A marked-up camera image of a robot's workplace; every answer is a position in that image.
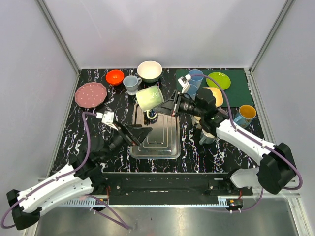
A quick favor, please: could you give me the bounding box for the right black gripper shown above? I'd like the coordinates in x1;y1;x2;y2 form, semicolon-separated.
154;90;205;118

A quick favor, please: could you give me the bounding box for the dark blue mug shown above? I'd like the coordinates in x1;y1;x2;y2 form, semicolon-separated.
146;110;158;119

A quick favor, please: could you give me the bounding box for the light green mug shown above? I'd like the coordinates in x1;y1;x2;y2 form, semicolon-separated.
136;85;164;119

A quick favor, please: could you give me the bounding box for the cream white mug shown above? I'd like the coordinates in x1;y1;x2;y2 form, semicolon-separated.
191;116;202;129

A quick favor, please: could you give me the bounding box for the grey blue mug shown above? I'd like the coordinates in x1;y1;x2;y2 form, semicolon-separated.
199;129;216;145

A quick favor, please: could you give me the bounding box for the blue butterfly mug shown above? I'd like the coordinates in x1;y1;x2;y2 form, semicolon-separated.
233;105;256;128

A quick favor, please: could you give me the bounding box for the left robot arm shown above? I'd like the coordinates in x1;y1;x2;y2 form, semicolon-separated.
6;122;152;230

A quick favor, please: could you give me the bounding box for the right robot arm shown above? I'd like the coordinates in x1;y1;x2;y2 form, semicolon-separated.
153;88;297;195

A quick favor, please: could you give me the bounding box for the silver metal tray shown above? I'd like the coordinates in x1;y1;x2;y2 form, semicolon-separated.
130;104;181;159

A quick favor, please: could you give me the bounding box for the blue plastic tumbler front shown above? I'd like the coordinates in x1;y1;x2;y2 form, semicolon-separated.
186;84;198;100

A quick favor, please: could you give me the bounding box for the blue plastic tumbler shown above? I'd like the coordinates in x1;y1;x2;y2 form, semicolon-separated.
186;84;198;100
189;69;204;88

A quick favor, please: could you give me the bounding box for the blue plastic tumbler rear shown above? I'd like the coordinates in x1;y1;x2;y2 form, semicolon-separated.
189;69;204;88

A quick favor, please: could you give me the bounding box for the large white bowl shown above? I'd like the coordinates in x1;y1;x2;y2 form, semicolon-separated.
137;60;162;83

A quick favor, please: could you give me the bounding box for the light blue footed cup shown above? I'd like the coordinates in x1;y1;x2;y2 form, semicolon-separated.
123;75;142;95

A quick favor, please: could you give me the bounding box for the yellow square plate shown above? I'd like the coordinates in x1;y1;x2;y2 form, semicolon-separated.
204;87;224;107

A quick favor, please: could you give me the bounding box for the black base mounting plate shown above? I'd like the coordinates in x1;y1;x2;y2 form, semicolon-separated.
93;173;253;207

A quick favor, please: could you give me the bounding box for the orange red bowl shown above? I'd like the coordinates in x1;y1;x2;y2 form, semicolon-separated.
105;69;125;86

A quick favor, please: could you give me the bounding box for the pink dotted plate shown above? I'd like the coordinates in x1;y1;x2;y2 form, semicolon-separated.
74;82;107;109

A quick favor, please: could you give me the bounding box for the lime green plate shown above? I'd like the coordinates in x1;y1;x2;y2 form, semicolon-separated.
206;72;231;90

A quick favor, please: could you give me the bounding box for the dark green mat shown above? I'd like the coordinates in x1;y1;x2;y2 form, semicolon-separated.
175;69;254;107

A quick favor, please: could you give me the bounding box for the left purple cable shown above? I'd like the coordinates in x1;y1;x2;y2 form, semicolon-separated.
0;112;131;230

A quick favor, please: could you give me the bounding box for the grey slotted cable duct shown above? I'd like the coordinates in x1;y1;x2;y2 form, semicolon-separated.
61;198;230;208

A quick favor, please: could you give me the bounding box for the right aluminium frame post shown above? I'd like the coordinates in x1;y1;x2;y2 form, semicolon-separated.
248;0;296;74

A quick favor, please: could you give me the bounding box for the aluminium frame post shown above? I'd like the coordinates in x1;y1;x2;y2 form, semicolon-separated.
248;0;296;74
34;0;81;74

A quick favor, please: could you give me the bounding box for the left aluminium frame post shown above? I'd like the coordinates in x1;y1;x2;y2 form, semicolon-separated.
34;0;81;74

